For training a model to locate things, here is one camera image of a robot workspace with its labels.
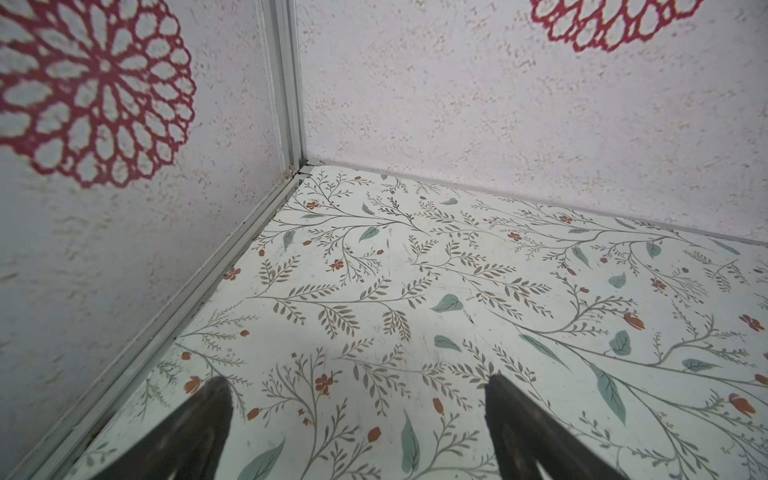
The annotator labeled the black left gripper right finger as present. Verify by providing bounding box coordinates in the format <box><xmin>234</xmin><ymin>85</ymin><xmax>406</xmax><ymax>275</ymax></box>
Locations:
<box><xmin>484</xmin><ymin>374</ymin><xmax>623</xmax><ymax>480</ymax></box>

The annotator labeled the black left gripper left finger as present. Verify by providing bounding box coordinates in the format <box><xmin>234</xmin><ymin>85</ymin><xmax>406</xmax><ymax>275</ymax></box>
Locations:
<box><xmin>95</xmin><ymin>377</ymin><xmax>233</xmax><ymax>480</ymax></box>

